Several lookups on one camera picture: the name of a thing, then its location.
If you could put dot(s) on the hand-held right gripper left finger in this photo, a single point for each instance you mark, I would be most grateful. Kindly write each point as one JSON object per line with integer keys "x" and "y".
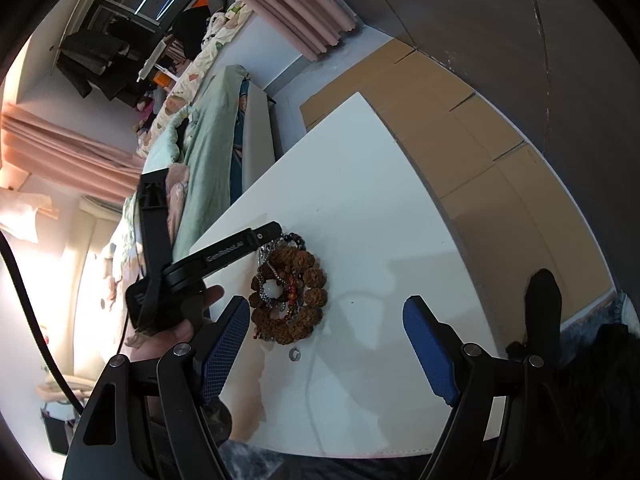
{"x": 227, "y": 345}

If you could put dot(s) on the white floral quilt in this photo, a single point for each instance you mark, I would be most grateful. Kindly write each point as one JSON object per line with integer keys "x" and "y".
{"x": 195, "y": 67}

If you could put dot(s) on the pink curtain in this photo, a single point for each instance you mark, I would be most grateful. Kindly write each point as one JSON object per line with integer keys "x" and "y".
{"x": 280, "y": 0}
{"x": 60, "y": 145}

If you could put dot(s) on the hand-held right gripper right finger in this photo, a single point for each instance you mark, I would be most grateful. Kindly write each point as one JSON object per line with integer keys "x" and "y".
{"x": 430, "y": 345}

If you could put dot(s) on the black hanging clothes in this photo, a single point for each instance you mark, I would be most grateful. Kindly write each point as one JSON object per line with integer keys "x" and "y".
{"x": 100, "y": 60}

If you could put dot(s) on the pink floral quilt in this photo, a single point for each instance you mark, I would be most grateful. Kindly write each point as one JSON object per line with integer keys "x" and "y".
{"x": 176, "y": 200}

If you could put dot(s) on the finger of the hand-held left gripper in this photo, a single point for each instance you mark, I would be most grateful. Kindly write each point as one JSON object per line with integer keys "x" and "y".
{"x": 225, "y": 250}
{"x": 152, "y": 215}

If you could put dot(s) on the grey patterned rug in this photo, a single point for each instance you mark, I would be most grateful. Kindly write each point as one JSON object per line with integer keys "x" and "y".
{"x": 595, "y": 316}

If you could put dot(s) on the flat brown cardboard sheet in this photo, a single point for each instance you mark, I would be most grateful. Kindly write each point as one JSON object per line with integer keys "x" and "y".
{"x": 450, "y": 125}

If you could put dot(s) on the white small rack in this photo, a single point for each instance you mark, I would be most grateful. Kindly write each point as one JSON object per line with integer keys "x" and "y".
{"x": 157, "y": 60}

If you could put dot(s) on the white bed frame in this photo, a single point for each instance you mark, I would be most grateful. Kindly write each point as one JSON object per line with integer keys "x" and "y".
{"x": 260, "y": 130}

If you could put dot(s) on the black and orange bag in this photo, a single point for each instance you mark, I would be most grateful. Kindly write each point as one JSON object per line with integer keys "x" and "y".
{"x": 190, "y": 30}

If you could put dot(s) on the person's left hand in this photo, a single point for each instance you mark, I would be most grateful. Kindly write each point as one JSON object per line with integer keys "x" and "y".
{"x": 172, "y": 337}

